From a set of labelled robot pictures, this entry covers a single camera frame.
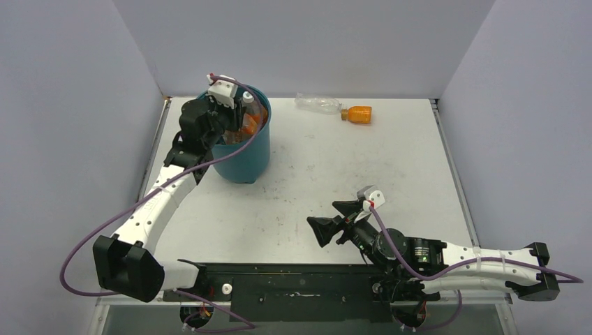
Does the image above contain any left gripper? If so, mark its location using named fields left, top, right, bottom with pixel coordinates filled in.
left=203, top=91, right=245, bottom=149

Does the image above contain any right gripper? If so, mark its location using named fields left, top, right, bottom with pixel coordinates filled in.
left=307, top=200, right=389, bottom=272

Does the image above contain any large orange tea bottle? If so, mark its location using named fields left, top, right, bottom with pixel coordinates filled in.
left=242, top=91, right=268, bottom=126

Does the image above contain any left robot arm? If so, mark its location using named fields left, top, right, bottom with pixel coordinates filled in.
left=93, top=94, right=253, bottom=302

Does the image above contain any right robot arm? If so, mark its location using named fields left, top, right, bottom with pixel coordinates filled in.
left=306, top=195, right=560, bottom=302

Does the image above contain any teal plastic bin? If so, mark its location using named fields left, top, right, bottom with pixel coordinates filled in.
left=213, top=85, right=272, bottom=184

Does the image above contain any clear crushed bottle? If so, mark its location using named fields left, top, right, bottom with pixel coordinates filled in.
left=294, top=93, right=343, bottom=114

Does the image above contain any orange juice bottle left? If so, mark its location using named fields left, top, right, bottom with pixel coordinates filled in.
left=341, top=105, right=373, bottom=124

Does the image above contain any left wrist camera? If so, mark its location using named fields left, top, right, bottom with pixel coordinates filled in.
left=205, top=73, right=238, bottom=110

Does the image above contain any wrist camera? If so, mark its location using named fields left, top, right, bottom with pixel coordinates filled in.
left=357, top=185, right=386, bottom=211
left=205, top=73, right=238, bottom=110

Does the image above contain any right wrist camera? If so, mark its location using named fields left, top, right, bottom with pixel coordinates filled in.
left=357, top=185, right=386, bottom=211

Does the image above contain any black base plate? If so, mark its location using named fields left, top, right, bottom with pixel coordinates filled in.
left=187, top=262, right=441, bottom=322

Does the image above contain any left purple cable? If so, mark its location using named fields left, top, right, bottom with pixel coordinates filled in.
left=59, top=73, right=265, bottom=334

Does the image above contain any aluminium frame rail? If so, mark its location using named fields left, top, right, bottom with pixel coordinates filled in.
left=429, top=98, right=481, bottom=246

